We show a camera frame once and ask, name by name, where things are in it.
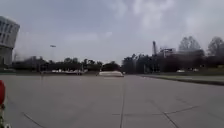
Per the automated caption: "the pale low concrete block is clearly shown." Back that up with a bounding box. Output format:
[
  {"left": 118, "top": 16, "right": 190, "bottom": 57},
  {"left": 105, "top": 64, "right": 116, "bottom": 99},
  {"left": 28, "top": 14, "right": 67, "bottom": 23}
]
[{"left": 97, "top": 70, "right": 125, "bottom": 78}]

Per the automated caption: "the row of trees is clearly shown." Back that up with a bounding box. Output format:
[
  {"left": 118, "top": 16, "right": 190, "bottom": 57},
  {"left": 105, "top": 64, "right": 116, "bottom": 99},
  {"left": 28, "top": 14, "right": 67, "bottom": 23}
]
[{"left": 12, "top": 35, "right": 224, "bottom": 75}]

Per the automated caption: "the grey concrete slab plaza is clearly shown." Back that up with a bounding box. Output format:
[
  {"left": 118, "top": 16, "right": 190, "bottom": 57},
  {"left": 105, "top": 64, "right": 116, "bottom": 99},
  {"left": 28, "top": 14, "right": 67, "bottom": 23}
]
[{"left": 0, "top": 73, "right": 224, "bottom": 128}]

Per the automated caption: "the row of parked cars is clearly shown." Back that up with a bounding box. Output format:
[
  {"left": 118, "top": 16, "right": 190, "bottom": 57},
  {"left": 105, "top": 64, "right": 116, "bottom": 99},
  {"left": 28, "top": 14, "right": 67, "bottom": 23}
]
[{"left": 49, "top": 68, "right": 88, "bottom": 75}]

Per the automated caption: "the tall slim tower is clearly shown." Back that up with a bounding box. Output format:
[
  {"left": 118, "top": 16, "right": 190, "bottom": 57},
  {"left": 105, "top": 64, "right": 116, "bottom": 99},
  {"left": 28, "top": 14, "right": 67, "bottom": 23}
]
[{"left": 152, "top": 40, "right": 158, "bottom": 56}]

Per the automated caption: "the street lamp pole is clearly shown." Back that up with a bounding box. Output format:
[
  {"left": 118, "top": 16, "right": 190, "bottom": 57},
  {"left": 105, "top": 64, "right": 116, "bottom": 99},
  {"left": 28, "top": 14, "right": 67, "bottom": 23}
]
[{"left": 49, "top": 44, "right": 57, "bottom": 63}]

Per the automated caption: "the dark kerb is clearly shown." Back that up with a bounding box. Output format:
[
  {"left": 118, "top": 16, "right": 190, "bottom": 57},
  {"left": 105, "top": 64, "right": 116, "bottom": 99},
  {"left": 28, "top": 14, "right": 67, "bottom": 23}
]
[{"left": 139, "top": 74, "right": 224, "bottom": 87}]

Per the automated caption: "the grass strip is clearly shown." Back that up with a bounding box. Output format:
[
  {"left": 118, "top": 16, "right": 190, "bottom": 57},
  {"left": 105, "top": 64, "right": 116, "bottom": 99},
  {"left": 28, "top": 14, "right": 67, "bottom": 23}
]
[{"left": 156, "top": 67, "right": 224, "bottom": 77}]

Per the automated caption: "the pale building with window rows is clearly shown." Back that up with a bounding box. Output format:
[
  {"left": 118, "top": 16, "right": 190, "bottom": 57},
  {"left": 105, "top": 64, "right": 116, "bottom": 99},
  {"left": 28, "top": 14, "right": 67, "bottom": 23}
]
[{"left": 0, "top": 15, "right": 21, "bottom": 67}]

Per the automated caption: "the red object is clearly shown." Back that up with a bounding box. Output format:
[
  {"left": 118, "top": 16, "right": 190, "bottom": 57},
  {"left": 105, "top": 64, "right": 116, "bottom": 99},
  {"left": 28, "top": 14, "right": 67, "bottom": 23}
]
[{"left": 0, "top": 79, "right": 7, "bottom": 108}]

